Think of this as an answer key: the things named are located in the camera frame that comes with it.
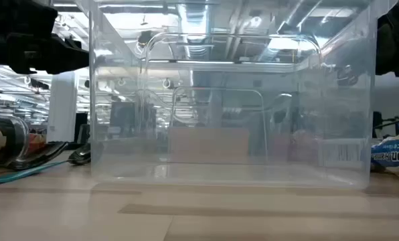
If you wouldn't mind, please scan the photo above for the black background stand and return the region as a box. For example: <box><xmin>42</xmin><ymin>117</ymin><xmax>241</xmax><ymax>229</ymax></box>
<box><xmin>372</xmin><ymin>112</ymin><xmax>399</xmax><ymax>139</ymax></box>

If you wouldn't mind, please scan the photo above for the white pillar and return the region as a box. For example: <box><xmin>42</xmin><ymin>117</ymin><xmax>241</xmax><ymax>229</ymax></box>
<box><xmin>47</xmin><ymin>72</ymin><xmax>80</xmax><ymax>143</ymax></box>

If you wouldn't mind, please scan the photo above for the large clear plastic bin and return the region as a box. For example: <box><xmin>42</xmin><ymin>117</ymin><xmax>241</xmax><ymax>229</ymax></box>
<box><xmin>75</xmin><ymin>0</ymin><xmax>399</xmax><ymax>190</ymax></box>

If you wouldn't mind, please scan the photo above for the black spoon teal handle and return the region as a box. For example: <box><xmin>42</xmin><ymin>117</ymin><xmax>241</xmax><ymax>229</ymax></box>
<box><xmin>5</xmin><ymin>141</ymin><xmax>69</xmax><ymax>171</ymax></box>
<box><xmin>0</xmin><ymin>143</ymin><xmax>102</xmax><ymax>187</ymax></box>

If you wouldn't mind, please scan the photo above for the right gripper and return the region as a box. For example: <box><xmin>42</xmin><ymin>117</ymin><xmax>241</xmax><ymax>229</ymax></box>
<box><xmin>333</xmin><ymin>0</ymin><xmax>399</xmax><ymax>86</ymax></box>

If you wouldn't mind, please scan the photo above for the dark all-purpose seasoning jar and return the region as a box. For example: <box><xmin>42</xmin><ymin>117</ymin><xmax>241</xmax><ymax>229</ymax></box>
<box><xmin>0</xmin><ymin>112</ymin><xmax>31</xmax><ymax>168</ymax></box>

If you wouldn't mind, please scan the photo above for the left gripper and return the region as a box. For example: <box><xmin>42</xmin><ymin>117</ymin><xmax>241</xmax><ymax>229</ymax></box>
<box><xmin>0</xmin><ymin>0</ymin><xmax>90</xmax><ymax>75</ymax></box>

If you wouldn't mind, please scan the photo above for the blue yellow ramen pack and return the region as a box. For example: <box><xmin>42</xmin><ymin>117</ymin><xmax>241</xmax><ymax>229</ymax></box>
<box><xmin>369</xmin><ymin>120</ymin><xmax>399</xmax><ymax>181</ymax></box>

